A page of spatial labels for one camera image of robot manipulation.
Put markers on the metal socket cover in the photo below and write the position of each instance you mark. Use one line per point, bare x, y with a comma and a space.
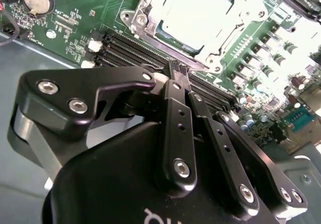
233, 33

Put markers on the silver CPU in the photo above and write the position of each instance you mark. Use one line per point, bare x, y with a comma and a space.
195, 20

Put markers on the thin metal locking lever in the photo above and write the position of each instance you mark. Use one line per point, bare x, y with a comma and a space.
165, 50

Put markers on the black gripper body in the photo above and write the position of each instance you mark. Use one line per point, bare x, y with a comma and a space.
113, 183

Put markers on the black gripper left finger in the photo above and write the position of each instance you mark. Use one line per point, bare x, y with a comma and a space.
62, 103

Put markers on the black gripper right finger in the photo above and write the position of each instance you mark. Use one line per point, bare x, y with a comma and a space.
250, 158

